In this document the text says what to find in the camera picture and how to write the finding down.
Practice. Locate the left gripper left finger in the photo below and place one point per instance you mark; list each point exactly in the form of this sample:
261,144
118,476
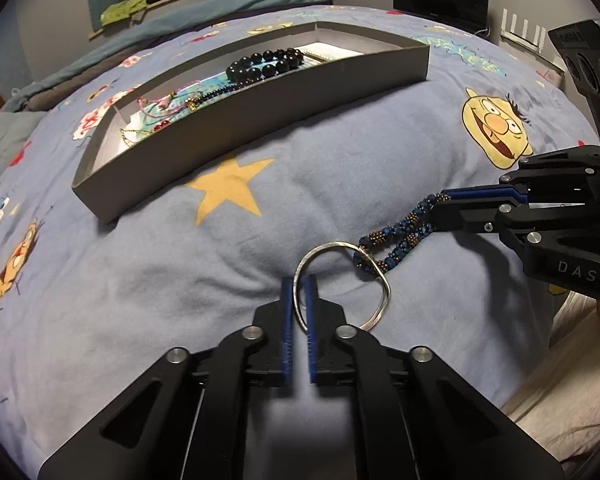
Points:
256,356

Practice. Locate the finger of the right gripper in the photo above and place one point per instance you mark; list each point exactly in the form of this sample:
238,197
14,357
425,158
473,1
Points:
487,192
473,215

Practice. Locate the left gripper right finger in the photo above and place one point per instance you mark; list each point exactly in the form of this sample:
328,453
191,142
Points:
347,358

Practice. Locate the white wifi router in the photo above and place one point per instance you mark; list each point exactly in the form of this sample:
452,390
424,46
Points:
523,33

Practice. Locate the Sesame Street blue bedsheet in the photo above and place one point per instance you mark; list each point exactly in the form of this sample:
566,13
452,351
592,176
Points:
85,308

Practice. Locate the grey cardboard box tray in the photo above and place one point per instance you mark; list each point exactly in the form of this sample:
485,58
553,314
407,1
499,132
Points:
112,178

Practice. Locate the printed paper sheet liner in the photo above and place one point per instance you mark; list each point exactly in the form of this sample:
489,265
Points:
181,102

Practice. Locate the teal blue blanket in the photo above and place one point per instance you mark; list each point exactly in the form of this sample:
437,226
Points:
43,95

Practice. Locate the grey-blue pillow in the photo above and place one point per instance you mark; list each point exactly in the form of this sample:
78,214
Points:
15,130

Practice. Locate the green cloth on sill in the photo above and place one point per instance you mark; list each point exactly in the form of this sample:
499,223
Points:
122,10

